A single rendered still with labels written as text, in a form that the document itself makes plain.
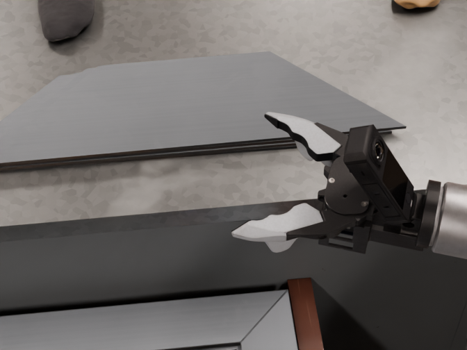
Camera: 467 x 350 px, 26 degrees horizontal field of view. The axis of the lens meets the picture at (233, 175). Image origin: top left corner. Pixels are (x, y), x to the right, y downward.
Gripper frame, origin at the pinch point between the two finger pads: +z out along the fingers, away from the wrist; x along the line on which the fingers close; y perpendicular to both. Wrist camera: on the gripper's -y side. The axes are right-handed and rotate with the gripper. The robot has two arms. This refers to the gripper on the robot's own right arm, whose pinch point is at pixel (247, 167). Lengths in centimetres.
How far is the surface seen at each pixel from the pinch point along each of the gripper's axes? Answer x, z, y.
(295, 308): 13, -3, 65
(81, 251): 9, 30, 51
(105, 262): 10, 27, 55
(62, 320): 1, 33, 62
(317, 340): 8, -8, 65
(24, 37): 45, 52, 47
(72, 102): 31, 38, 43
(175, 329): 4, 14, 62
